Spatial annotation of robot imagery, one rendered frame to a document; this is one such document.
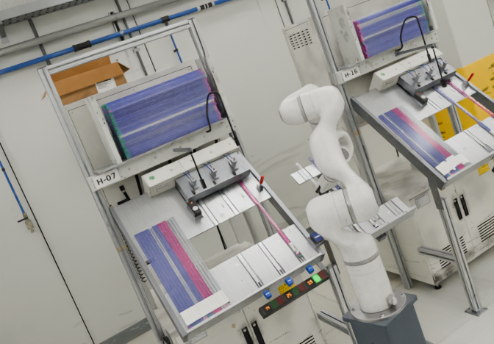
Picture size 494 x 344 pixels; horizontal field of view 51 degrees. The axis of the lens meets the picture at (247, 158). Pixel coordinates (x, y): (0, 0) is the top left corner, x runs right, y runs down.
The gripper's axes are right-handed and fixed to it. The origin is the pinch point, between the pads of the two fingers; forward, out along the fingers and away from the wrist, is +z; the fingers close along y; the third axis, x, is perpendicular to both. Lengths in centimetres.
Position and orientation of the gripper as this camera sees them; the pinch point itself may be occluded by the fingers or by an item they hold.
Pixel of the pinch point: (323, 192)
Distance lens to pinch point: 243.6
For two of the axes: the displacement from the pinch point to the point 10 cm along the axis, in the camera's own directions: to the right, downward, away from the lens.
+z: -1.2, 5.5, 8.3
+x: 5.3, 7.4, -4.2
